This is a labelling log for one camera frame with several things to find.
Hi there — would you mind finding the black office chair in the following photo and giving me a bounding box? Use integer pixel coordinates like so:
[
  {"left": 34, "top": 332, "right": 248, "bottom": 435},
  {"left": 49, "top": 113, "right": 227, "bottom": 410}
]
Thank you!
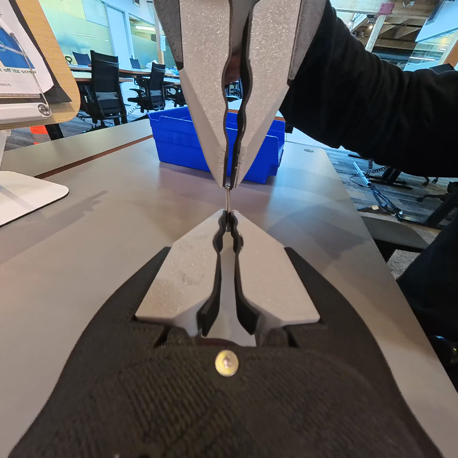
[
  {"left": 89, "top": 50, "right": 128, "bottom": 126},
  {"left": 128, "top": 62, "right": 167, "bottom": 113}
]

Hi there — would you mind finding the person's right forearm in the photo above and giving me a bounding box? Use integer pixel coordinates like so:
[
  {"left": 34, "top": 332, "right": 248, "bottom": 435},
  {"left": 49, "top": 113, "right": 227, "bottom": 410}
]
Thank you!
[{"left": 279, "top": 0, "right": 458, "bottom": 178}]

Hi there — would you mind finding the long wooden desk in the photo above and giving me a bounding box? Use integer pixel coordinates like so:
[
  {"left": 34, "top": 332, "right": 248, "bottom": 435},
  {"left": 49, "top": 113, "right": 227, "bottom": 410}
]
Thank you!
[{"left": 68, "top": 64, "right": 187, "bottom": 84}]

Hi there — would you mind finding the instruction sheet with blue pictures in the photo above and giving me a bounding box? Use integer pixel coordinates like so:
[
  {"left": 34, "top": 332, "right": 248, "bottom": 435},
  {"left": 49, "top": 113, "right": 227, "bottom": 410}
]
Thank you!
[{"left": 0, "top": 0, "right": 54, "bottom": 97}]

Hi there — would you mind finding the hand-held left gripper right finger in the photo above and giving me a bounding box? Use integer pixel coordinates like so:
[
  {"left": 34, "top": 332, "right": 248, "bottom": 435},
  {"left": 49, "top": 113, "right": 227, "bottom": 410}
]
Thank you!
[{"left": 229, "top": 210, "right": 321, "bottom": 338}]

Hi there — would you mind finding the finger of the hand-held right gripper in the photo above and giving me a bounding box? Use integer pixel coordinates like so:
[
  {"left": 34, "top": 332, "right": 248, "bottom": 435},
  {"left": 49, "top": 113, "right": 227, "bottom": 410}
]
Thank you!
[
  {"left": 231, "top": 0, "right": 304, "bottom": 189},
  {"left": 178, "top": 0, "right": 234, "bottom": 189}
]

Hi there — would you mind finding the black desk leg frame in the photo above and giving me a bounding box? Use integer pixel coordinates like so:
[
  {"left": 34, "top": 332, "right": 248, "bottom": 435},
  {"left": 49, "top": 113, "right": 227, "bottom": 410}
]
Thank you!
[{"left": 369, "top": 165, "right": 414, "bottom": 190}]

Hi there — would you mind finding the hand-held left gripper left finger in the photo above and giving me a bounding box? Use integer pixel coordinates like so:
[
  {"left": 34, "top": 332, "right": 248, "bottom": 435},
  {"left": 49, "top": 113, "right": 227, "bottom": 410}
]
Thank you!
[{"left": 135, "top": 209, "right": 227, "bottom": 338}]

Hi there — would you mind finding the grey chair seat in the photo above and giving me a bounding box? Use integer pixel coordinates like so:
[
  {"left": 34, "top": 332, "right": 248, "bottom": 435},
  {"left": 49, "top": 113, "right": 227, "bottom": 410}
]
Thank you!
[{"left": 359, "top": 213, "right": 430, "bottom": 251}]

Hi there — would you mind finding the person's black-clothed body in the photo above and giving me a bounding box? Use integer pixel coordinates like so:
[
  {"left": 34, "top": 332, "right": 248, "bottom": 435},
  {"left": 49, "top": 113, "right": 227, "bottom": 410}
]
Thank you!
[{"left": 396, "top": 211, "right": 458, "bottom": 365}]

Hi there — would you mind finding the wooden document stand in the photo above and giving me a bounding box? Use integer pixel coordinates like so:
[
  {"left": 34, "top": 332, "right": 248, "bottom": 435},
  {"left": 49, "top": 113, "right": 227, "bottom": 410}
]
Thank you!
[{"left": 0, "top": 0, "right": 81, "bottom": 228}]

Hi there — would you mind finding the blue plastic bin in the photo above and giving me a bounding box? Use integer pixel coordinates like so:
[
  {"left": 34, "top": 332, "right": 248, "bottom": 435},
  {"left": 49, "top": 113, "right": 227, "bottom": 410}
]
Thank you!
[{"left": 148, "top": 107, "right": 286, "bottom": 185}]

